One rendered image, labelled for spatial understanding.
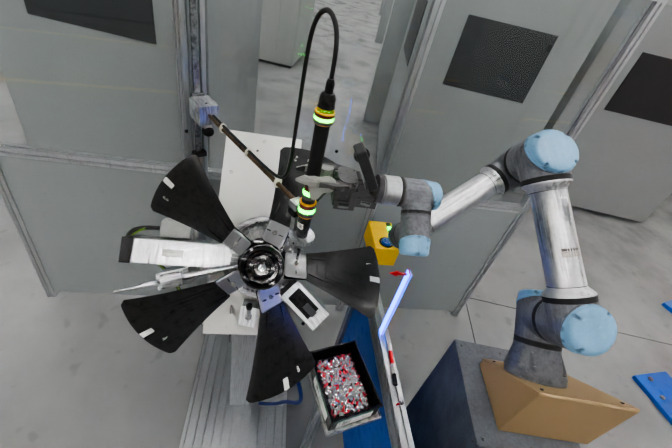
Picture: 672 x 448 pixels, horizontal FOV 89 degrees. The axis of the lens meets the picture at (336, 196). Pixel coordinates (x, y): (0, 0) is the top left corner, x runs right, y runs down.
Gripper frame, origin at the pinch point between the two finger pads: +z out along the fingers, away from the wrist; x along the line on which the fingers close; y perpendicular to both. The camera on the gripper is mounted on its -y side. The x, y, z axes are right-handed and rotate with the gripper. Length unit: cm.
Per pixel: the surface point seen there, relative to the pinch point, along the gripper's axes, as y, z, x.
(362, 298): 35.3, -22.9, -7.7
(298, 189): 14.0, -1.2, 12.3
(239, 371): 110, 10, 8
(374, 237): 43, -35, 27
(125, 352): 151, 72, 37
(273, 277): 30.4, 3.1, -6.3
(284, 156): 10.3, 3.6, 23.4
